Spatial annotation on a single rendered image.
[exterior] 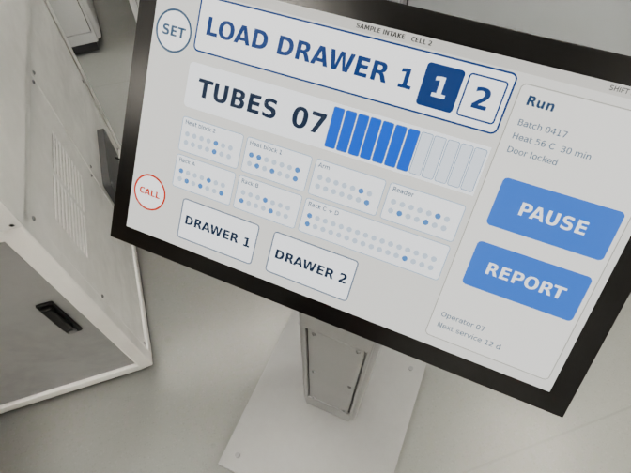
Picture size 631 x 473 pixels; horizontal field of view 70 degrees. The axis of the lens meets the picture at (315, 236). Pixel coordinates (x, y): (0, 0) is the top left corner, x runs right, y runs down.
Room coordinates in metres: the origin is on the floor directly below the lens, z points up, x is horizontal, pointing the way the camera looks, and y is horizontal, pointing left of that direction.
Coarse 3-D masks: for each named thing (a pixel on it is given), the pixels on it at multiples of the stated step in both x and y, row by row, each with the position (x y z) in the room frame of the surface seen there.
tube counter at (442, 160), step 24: (312, 96) 0.34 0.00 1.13; (288, 120) 0.33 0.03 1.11; (312, 120) 0.33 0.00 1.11; (336, 120) 0.32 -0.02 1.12; (360, 120) 0.32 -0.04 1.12; (384, 120) 0.31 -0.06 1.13; (312, 144) 0.31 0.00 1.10; (336, 144) 0.31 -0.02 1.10; (360, 144) 0.30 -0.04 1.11; (384, 144) 0.30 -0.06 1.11; (408, 144) 0.29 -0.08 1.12; (432, 144) 0.29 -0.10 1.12; (456, 144) 0.29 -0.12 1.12; (408, 168) 0.28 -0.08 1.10; (432, 168) 0.28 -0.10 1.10; (456, 168) 0.27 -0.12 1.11; (480, 168) 0.27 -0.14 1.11
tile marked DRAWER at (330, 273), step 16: (272, 240) 0.26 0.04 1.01; (288, 240) 0.25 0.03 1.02; (272, 256) 0.24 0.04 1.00; (288, 256) 0.24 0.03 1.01; (304, 256) 0.24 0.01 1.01; (320, 256) 0.24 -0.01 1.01; (336, 256) 0.23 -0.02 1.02; (272, 272) 0.23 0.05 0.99; (288, 272) 0.23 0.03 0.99; (304, 272) 0.23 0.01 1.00; (320, 272) 0.22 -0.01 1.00; (336, 272) 0.22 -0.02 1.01; (352, 272) 0.22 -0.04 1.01; (320, 288) 0.21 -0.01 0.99; (336, 288) 0.21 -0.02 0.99
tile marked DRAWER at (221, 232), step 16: (192, 208) 0.29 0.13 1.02; (208, 208) 0.29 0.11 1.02; (192, 224) 0.28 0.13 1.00; (208, 224) 0.28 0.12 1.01; (224, 224) 0.28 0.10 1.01; (240, 224) 0.27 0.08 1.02; (256, 224) 0.27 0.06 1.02; (192, 240) 0.27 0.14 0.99; (208, 240) 0.27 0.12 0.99; (224, 240) 0.26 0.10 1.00; (240, 240) 0.26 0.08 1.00; (256, 240) 0.26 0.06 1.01; (240, 256) 0.25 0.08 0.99
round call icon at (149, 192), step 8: (136, 168) 0.34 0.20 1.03; (136, 176) 0.33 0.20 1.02; (144, 176) 0.33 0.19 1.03; (152, 176) 0.33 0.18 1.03; (160, 176) 0.33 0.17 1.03; (136, 184) 0.33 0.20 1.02; (144, 184) 0.32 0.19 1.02; (152, 184) 0.32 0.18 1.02; (160, 184) 0.32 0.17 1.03; (168, 184) 0.32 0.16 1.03; (136, 192) 0.32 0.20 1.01; (144, 192) 0.32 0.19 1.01; (152, 192) 0.32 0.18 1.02; (160, 192) 0.31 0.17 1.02; (136, 200) 0.31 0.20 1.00; (144, 200) 0.31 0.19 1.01; (152, 200) 0.31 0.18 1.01; (160, 200) 0.31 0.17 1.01; (144, 208) 0.31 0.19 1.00; (152, 208) 0.30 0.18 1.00; (160, 208) 0.30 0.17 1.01
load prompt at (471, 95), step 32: (224, 0) 0.42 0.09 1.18; (224, 32) 0.40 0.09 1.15; (256, 32) 0.39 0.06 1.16; (288, 32) 0.39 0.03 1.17; (320, 32) 0.38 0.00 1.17; (352, 32) 0.37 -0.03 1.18; (256, 64) 0.38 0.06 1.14; (288, 64) 0.37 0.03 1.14; (320, 64) 0.36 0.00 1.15; (352, 64) 0.35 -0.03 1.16; (384, 64) 0.35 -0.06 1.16; (416, 64) 0.34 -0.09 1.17; (448, 64) 0.33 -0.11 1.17; (480, 64) 0.33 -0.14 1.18; (384, 96) 0.33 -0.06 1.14; (416, 96) 0.32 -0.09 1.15; (448, 96) 0.32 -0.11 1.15; (480, 96) 0.31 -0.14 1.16; (480, 128) 0.29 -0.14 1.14
